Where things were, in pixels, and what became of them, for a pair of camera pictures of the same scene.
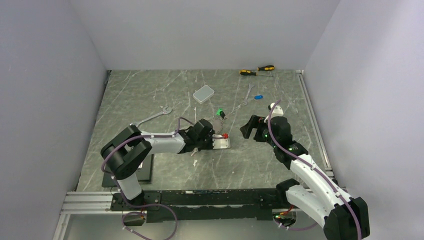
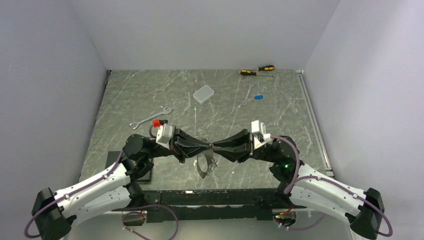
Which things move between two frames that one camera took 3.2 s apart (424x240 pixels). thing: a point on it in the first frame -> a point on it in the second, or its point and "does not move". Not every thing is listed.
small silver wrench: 245,100 does not move
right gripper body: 263,134 -> 252,150
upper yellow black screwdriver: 268,67 does not move
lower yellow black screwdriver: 249,72 does not move
